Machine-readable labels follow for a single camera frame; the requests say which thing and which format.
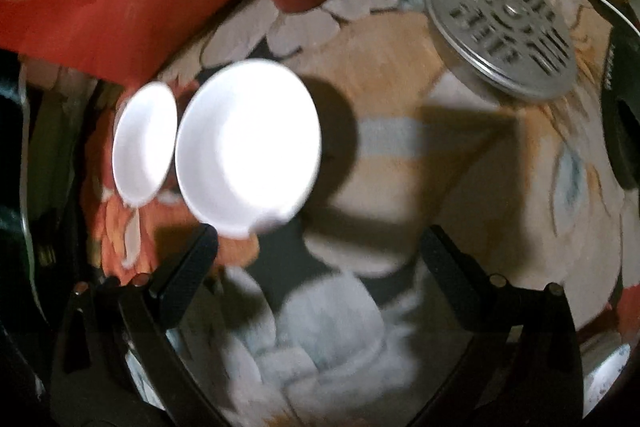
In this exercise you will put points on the white bowl brown outside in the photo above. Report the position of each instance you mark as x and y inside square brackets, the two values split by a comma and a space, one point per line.
[247, 147]
[145, 142]

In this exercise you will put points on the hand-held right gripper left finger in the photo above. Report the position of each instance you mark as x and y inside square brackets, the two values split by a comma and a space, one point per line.
[192, 264]

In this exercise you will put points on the floral tablecloth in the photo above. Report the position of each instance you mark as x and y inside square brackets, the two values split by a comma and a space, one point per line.
[425, 157]

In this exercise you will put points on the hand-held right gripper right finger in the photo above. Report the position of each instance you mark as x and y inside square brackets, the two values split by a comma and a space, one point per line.
[450, 272]

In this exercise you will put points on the round perforated metal lid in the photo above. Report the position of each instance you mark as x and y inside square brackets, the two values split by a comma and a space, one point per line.
[500, 32]

